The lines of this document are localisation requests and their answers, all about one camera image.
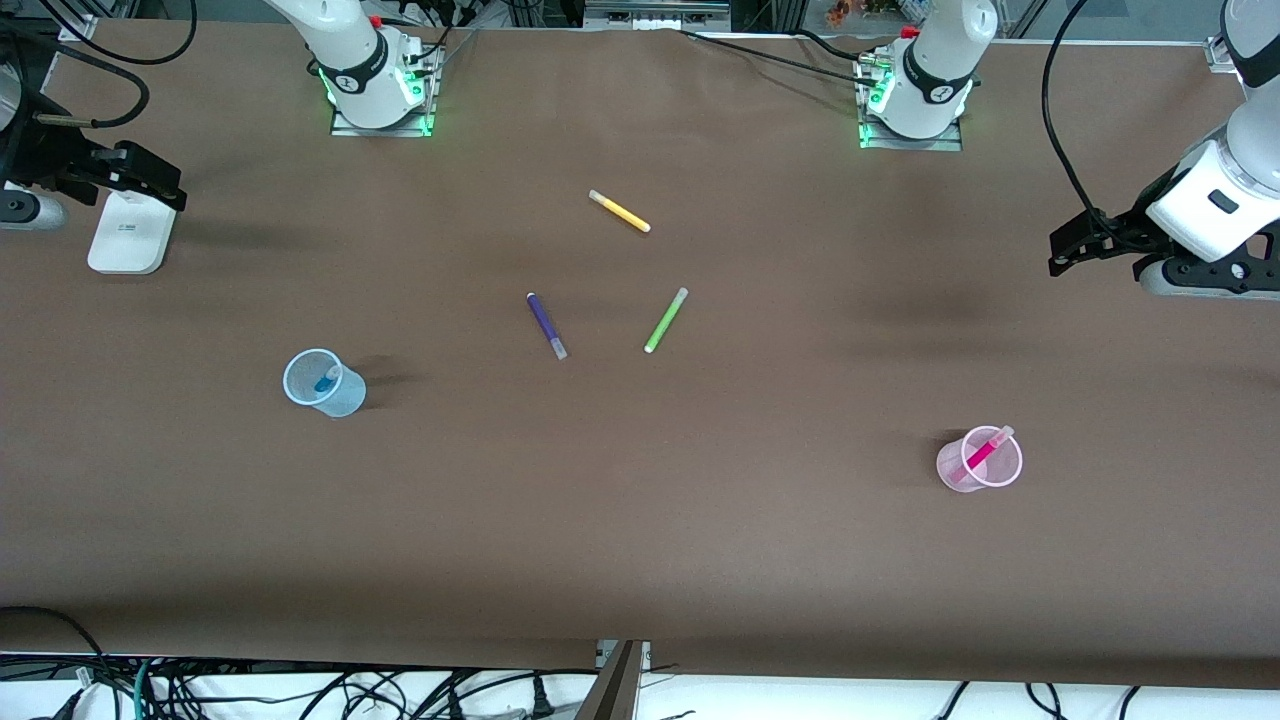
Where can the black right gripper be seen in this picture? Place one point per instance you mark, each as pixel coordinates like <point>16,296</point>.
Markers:
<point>40,152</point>

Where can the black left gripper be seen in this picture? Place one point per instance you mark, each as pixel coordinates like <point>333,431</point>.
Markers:
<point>1139,222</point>

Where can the pink marker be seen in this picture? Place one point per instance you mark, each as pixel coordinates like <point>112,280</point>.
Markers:
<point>982,455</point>

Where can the blue marker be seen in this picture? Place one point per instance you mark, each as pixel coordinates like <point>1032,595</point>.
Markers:
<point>326,380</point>

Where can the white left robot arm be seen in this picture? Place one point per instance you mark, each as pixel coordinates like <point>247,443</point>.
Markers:
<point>935,70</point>

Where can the white stand with slanted bar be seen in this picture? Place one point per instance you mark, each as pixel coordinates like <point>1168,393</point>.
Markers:
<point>130,240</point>

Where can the pink mesh cup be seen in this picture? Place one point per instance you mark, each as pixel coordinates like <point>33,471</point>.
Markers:
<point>960,470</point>

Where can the blue mesh cup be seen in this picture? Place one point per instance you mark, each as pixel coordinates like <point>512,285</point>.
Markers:
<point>335,395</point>

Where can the orange background object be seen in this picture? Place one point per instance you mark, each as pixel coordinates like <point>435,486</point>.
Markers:
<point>845,12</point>

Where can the green marker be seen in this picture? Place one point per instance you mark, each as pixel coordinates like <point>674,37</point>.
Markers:
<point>666,320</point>

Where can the purple marker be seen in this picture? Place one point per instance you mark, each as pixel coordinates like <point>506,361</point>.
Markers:
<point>546,325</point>

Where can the yellow marker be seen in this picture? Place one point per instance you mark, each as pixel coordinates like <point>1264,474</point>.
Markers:
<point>620,211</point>

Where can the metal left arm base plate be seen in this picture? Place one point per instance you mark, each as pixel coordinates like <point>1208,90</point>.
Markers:
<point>950,142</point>

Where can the aluminium frame profile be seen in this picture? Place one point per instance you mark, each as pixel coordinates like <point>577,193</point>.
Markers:
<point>1222,55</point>
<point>78,22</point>

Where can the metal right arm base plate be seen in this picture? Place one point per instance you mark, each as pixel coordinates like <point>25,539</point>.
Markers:
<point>425,105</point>

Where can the grey metal rail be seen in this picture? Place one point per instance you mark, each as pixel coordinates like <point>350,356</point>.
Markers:
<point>655,12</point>

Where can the metal table bracket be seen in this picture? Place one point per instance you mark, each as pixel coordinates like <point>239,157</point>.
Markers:
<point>615,685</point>

